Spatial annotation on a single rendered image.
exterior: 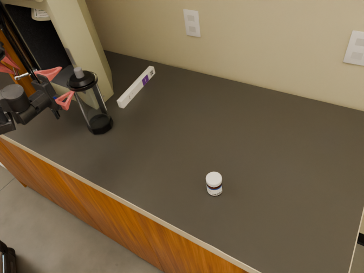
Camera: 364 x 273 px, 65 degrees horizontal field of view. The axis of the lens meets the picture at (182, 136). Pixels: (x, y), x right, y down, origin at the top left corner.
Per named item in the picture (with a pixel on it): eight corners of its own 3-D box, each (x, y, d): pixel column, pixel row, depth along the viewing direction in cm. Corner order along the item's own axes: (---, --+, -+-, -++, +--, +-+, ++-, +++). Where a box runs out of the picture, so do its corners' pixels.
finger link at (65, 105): (73, 81, 96) (52, 98, 91) (82, 97, 101) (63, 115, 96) (60, 77, 99) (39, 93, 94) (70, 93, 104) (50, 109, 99)
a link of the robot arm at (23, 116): (11, 121, 89) (25, 130, 88) (2, 106, 83) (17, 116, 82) (29, 106, 93) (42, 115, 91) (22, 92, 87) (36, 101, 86)
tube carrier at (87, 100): (103, 111, 122) (86, 67, 107) (118, 122, 116) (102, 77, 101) (82, 125, 117) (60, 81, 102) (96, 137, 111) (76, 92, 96)
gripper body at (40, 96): (47, 83, 88) (27, 97, 84) (62, 108, 95) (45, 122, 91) (34, 78, 91) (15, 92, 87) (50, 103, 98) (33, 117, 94)
